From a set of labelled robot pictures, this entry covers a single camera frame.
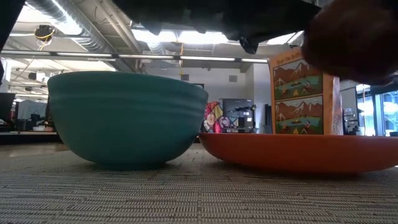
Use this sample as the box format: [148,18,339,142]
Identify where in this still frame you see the grey woven placemat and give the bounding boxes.
[0,144,398,224]

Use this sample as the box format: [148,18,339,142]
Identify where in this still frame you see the dark computer monitor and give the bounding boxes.
[0,92,16,123]

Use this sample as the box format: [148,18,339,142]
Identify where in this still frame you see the red apple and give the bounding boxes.
[301,0,398,86]

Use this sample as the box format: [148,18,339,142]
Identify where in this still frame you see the orange Cheerios cereal box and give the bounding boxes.
[268,46,344,136]

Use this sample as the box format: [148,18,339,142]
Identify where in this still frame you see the glass doors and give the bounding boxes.
[356,83,398,138]

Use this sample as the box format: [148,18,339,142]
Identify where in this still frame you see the background desk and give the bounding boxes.
[0,130,60,146]

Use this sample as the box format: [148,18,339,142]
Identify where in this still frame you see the yellow black ceiling cord reel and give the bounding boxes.
[34,24,56,43]

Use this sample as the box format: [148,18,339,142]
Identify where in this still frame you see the silver ceiling air duct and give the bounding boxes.
[24,0,139,74]

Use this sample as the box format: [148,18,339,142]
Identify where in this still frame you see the long ceiling light bar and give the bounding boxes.
[0,49,270,63]

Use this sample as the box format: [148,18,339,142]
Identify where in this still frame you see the teal bowl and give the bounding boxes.
[47,71,209,171]

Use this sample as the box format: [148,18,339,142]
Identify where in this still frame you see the colourful patchwork quilt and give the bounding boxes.
[203,101,231,134]

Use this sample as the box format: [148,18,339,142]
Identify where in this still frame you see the orange plate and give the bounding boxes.
[198,133,398,175]

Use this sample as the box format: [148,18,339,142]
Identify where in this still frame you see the black background machine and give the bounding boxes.
[222,98,257,134]

